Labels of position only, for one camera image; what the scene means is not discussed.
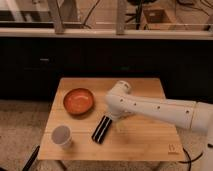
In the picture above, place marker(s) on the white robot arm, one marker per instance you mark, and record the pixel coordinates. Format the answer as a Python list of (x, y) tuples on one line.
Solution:
[(191, 115)]

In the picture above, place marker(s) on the black chair leg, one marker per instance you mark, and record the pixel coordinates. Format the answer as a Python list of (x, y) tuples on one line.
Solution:
[(31, 159)]

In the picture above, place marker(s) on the white ceramic cup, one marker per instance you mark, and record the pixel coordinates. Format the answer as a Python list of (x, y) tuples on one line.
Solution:
[(62, 136)]

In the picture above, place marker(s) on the cardboard box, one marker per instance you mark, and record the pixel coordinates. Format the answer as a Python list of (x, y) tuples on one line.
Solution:
[(155, 16)]

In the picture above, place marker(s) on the wooden table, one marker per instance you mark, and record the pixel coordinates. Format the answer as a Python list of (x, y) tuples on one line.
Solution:
[(143, 139)]

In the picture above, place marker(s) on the orange ceramic bowl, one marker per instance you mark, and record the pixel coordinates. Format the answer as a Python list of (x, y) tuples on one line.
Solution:
[(78, 101)]

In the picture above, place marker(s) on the black white striped eraser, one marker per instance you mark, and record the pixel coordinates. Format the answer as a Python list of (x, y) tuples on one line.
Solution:
[(101, 130)]

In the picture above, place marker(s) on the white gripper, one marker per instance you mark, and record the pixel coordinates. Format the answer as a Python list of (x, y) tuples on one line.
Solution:
[(119, 124)]

